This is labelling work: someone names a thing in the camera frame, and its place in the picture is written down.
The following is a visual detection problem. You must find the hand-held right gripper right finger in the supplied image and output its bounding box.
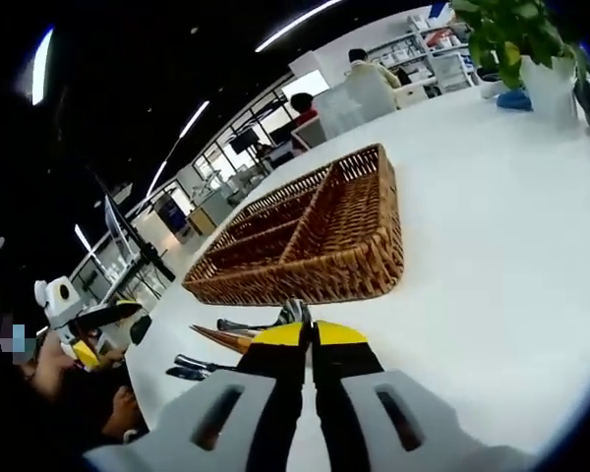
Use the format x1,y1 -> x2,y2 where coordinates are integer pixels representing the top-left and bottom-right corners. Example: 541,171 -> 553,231
310,319 -> 527,472

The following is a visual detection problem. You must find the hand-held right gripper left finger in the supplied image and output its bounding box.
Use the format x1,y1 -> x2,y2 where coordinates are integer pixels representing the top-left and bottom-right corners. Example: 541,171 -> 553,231
83,322 -> 310,472

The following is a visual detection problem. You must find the silver metal knife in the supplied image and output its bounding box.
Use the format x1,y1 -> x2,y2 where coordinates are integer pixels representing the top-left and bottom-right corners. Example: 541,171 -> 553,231
174,353 -> 238,374
165,366 -> 212,383

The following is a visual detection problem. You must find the silver metal spoon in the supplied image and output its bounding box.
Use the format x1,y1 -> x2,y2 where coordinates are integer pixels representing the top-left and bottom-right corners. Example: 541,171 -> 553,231
215,297 -> 312,333

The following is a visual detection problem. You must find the brown wicker storage slots basket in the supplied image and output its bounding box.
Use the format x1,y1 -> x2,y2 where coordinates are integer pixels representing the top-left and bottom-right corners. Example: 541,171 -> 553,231
181,143 -> 405,307

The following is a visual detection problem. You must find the white storage shelving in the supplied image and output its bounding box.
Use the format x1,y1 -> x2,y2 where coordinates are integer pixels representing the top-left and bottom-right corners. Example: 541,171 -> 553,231
366,12 -> 478,94

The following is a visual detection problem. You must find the person's left hand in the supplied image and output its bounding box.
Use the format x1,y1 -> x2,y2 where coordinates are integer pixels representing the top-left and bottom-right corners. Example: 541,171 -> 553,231
30,335 -> 81,397

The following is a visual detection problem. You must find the black computer mouse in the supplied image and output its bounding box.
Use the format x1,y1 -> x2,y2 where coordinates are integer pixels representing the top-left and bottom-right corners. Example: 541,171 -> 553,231
129,314 -> 153,345

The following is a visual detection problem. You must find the ceiling light strip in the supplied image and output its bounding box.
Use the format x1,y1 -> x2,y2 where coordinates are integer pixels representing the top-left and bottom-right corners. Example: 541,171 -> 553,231
179,100 -> 211,139
145,159 -> 168,198
73,223 -> 94,257

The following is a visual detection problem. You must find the black tripod stand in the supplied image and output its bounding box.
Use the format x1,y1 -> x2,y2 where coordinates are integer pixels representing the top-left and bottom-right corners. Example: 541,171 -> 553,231
105,196 -> 177,284

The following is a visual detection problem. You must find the monitor on tripod stand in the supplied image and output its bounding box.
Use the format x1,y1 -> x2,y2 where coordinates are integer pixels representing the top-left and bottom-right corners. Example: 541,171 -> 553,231
102,194 -> 135,265

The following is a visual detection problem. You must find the blue banner stand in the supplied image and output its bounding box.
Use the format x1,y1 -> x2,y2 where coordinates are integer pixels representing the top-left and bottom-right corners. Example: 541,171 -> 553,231
155,194 -> 187,232

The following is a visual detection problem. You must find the wooden cabinet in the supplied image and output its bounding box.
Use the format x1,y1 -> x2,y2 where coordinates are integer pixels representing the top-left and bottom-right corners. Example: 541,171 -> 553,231
186,194 -> 233,236

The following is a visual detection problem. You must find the black monitor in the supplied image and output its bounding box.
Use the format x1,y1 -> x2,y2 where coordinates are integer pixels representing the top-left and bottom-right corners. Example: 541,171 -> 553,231
228,128 -> 257,153

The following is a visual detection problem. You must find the translucent white chair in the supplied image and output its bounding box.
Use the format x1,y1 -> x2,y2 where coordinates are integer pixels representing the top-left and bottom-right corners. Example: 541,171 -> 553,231
314,78 -> 399,142

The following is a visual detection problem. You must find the long curved ceiling light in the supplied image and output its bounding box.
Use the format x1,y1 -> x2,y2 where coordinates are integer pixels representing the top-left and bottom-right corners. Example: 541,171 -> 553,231
255,0 -> 343,53

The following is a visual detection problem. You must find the small blue object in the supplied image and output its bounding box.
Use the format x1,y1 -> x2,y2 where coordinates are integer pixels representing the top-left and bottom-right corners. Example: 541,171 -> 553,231
495,88 -> 533,113

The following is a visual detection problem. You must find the small white object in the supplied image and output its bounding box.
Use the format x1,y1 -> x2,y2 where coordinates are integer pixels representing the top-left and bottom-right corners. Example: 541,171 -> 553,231
479,78 -> 510,100

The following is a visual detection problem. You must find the green potted plant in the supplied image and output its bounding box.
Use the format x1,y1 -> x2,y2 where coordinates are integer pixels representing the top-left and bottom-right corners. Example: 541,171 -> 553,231
451,0 -> 586,127

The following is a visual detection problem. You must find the white wall screen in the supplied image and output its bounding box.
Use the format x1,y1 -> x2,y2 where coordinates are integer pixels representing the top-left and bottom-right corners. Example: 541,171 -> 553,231
280,69 -> 331,100

